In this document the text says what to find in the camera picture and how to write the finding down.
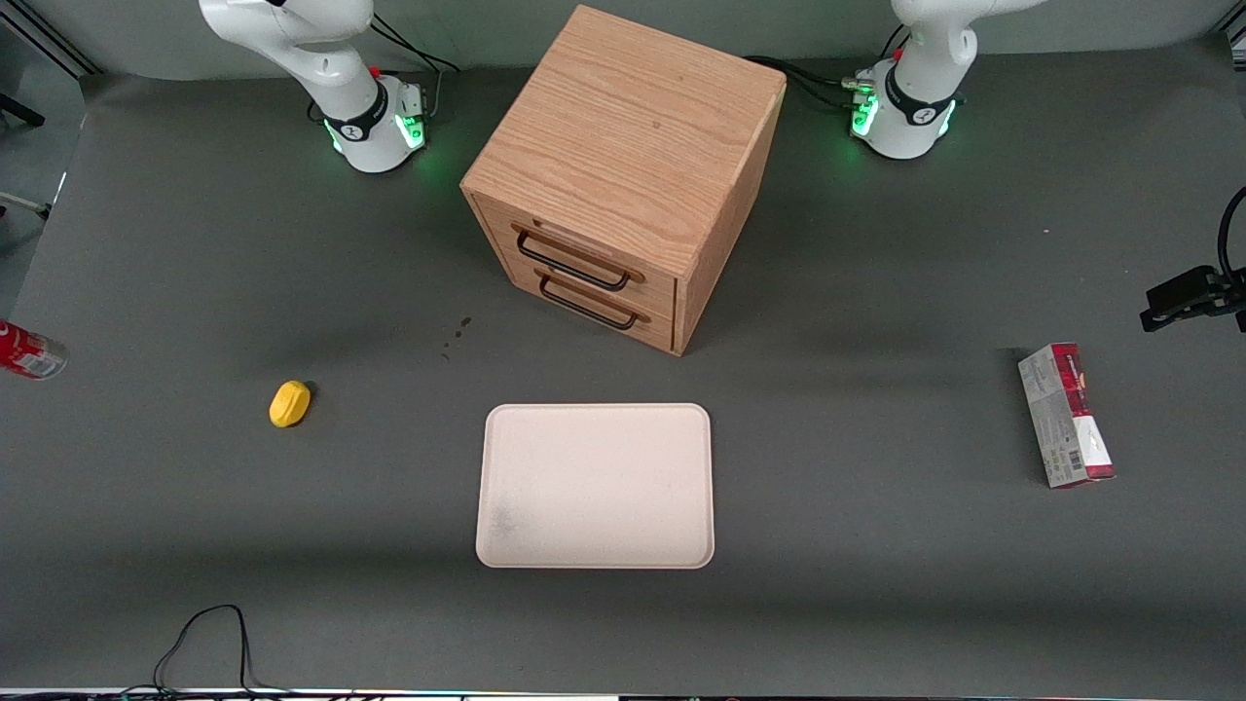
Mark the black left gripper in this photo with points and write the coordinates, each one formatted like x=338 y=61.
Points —
x=1199 y=295

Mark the red coke bottle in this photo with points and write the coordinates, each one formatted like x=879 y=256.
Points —
x=27 y=350

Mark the cream plastic tray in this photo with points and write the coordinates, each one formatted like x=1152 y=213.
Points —
x=596 y=485

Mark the grey and red carton box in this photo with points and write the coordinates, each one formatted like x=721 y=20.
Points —
x=1066 y=417

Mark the wooden drawer cabinet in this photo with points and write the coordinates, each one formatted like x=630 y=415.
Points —
x=628 y=146

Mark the yellow lemon toy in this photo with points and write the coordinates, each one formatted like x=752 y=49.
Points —
x=289 y=403

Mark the black stand leg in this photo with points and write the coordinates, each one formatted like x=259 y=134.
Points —
x=21 y=109

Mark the black frame rail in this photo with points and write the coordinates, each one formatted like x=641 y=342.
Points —
x=54 y=44

